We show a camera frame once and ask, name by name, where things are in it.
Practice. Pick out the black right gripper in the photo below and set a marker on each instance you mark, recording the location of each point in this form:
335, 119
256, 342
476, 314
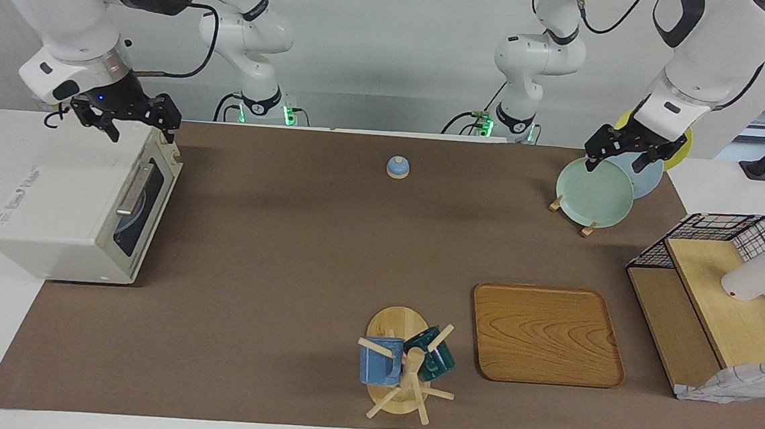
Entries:
124, 99

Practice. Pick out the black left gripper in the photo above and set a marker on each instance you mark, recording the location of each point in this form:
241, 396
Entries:
630, 134

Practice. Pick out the light blue round plate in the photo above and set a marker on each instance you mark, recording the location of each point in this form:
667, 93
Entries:
129, 230

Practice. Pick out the beige toaster oven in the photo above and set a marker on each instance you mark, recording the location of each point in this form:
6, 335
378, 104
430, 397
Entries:
53, 205

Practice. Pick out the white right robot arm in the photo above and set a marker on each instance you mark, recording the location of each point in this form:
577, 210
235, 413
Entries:
67, 4

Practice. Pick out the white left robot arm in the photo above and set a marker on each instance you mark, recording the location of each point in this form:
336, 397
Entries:
710, 56

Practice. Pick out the pale blue racked plate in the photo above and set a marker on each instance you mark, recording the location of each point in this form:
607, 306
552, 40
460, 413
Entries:
647, 182

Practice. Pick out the pale green plate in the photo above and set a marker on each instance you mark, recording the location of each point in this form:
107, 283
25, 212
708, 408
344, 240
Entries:
592, 195

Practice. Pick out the yellow plate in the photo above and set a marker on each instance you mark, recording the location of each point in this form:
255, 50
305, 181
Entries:
679, 154

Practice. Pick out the wooden plate rack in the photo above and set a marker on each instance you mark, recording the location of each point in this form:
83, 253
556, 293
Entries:
589, 230

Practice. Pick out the white cup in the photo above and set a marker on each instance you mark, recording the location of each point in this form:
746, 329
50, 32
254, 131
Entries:
751, 281

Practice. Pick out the rectangular wooden tray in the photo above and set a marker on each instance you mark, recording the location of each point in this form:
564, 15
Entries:
549, 334

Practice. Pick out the brown table mat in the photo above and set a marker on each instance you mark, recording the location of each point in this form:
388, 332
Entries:
286, 248

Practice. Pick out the grey patterned cloth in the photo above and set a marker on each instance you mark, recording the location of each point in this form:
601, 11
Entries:
734, 386

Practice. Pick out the dark green mug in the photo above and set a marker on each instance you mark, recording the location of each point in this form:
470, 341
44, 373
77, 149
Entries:
439, 363

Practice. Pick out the wooden mug tree stand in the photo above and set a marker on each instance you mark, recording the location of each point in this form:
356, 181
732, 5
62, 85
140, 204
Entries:
395, 323

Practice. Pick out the blue mug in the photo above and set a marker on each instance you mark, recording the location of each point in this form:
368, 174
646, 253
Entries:
378, 369

